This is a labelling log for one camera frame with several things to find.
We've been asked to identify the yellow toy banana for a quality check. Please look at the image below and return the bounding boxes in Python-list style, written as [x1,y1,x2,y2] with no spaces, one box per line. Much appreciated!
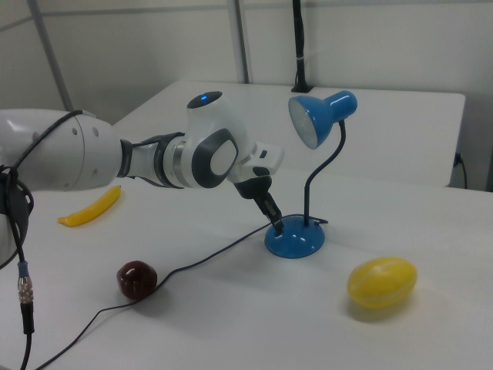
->
[57,185,123,228]

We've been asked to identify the black arm cable with connector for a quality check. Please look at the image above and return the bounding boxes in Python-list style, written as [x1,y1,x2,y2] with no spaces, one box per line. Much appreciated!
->
[0,109,86,370]

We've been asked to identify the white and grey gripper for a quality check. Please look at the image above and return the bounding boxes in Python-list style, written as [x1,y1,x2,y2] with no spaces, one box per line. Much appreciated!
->
[230,141,286,237]

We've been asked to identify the grey metal partition post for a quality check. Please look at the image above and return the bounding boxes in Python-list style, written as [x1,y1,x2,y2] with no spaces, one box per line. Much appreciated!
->
[32,0,75,113]
[233,0,252,84]

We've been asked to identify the black clamped camera pole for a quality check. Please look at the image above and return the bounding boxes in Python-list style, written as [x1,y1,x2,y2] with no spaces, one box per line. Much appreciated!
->
[290,0,314,93]

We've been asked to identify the yellow striped toy melon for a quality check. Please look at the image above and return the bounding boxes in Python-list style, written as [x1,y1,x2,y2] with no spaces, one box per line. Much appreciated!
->
[347,256,418,311]

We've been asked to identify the thin black lamp cable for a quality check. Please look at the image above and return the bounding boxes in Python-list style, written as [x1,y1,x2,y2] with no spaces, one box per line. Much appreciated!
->
[36,217,329,370]

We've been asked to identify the dark red toy apple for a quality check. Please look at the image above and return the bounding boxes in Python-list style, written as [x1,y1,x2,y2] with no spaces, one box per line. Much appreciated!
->
[116,260,158,300]

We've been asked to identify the blue gooseneck desk lamp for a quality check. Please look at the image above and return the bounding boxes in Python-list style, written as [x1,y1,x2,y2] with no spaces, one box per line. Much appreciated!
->
[264,90,359,260]

